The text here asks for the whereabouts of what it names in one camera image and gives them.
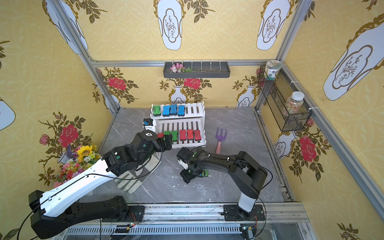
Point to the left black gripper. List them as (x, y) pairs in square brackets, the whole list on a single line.
[(162, 142)]

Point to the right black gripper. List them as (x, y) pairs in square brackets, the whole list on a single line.
[(190, 172)]

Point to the blue eraser top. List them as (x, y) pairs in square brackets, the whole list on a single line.
[(181, 111), (166, 110), (173, 110)]

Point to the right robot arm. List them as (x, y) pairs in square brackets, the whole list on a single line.
[(248, 175)]

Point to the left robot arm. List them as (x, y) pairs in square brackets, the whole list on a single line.
[(58, 209)]

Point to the white two-tier slatted shelf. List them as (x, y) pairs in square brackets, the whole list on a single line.
[(194, 119)]

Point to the red eraser bottom right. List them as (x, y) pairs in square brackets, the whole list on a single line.
[(197, 135)]

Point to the white grey work glove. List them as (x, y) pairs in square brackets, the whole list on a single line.
[(130, 181)]

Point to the pink artificial flowers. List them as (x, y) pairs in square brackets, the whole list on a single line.
[(179, 68)]

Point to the colourful flower bouquet basket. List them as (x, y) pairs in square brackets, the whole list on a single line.
[(83, 158)]

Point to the clear jar white lid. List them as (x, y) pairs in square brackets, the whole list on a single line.
[(294, 103)]

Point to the jar with patterned label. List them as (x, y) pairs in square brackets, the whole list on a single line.
[(272, 69)]

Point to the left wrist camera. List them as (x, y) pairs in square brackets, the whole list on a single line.
[(149, 124)]

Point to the purple garden fork pink handle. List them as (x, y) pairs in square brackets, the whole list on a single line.
[(221, 135)]

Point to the metal base rail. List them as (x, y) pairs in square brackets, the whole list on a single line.
[(270, 221)]

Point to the dark grey wall tray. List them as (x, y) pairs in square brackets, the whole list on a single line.
[(201, 69)]

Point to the black wire wall basket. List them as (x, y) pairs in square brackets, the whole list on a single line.
[(278, 95)]

